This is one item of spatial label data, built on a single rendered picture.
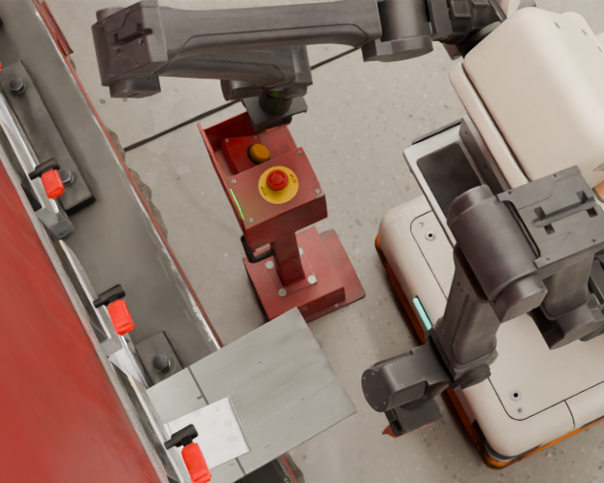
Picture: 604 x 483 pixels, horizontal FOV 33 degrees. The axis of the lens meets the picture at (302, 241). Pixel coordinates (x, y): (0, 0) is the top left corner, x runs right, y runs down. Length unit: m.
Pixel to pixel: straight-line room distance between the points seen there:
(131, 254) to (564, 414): 1.01
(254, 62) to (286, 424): 0.52
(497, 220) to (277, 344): 0.67
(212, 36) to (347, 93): 1.51
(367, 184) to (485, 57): 1.40
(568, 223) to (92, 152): 1.06
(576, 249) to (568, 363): 1.37
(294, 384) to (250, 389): 0.06
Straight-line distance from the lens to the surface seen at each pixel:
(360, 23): 1.36
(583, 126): 1.21
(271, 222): 1.82
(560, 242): 0.90
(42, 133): 1.81
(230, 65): 1.46
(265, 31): 1.30
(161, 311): 1.67
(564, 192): 0.93
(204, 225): 2.65
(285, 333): 1.51
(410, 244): 2.30
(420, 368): 1.28
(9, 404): 0.64
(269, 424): 1.48
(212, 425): 1.49
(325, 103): 2.75
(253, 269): 2.47
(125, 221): 1.74
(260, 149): 1.91
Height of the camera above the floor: 2.46
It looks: 71 degrees down
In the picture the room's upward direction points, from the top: 11 degrees counter-clockwise
